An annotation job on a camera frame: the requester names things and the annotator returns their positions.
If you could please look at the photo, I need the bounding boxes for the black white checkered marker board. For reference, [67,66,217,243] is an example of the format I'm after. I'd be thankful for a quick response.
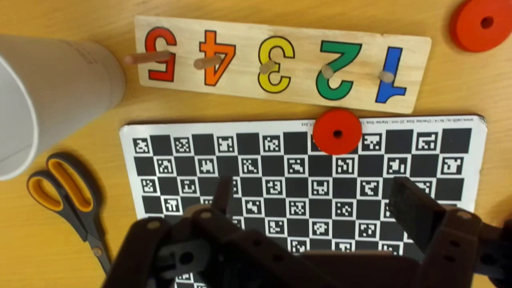
[119,115,488,288]

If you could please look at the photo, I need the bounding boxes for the red ring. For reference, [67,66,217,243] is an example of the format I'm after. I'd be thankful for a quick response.
[449,0,512,53]
[312,109,363,156]

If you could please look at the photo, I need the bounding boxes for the wooden number peg board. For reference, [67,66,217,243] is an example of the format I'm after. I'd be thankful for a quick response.
[124,15,432,114]

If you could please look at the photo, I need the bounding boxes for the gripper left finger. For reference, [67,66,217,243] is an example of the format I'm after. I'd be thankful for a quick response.
[102,176,320,288]

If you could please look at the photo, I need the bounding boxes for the white paper cup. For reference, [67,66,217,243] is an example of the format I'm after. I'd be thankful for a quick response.
[0,35,126,181]

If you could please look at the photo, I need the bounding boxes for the grey orange scissors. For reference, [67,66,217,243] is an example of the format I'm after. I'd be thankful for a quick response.
[26,152,112,274]

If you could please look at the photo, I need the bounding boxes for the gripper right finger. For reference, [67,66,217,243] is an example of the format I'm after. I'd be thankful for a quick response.
[388,176,512,288]

